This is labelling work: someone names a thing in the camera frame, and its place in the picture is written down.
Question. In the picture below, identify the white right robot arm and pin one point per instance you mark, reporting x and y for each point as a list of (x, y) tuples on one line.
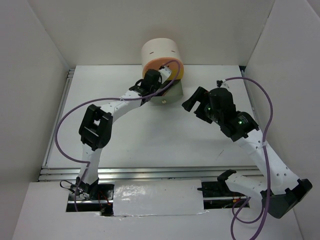
[(282, 188)]

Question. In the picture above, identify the grey bottom drawer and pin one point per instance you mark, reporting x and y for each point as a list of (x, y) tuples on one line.
[(170, 95)]

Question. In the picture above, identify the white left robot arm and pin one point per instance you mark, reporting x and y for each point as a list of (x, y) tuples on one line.
[(96, 127)]

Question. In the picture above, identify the cream round drawer organizer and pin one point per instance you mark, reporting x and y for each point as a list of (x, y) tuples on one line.
[(159, 48)]

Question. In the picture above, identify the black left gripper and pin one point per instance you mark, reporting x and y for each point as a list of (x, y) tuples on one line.
[(159, 81)]

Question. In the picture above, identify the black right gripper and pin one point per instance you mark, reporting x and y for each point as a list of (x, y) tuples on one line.
[(199, 94)]

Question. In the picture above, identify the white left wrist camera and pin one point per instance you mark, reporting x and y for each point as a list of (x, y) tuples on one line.
[(165, 72)]

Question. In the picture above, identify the white foam board cover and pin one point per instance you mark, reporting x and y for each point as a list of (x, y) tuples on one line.
[(157, 198)]

